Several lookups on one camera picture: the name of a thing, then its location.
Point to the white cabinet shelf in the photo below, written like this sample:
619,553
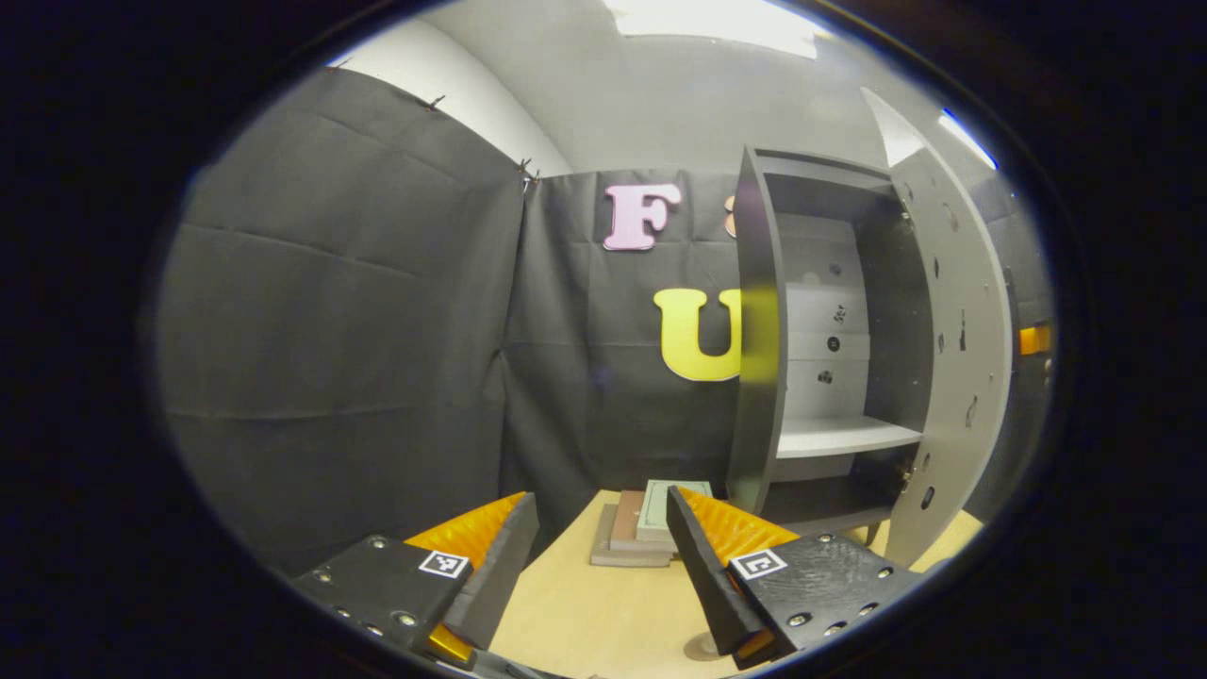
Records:
839,436

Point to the dark grey cabinet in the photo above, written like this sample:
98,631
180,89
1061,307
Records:
759,424

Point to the black backdrop cloth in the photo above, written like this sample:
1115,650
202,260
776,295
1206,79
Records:
330,311

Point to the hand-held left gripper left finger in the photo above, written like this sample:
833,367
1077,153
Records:
500,575

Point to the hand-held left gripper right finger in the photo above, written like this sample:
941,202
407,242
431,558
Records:
702,575

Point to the large ceiling light panel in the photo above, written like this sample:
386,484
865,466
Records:
712,26

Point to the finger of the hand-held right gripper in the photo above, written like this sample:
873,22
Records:
1034,339

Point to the grey brown book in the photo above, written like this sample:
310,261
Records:
603,552

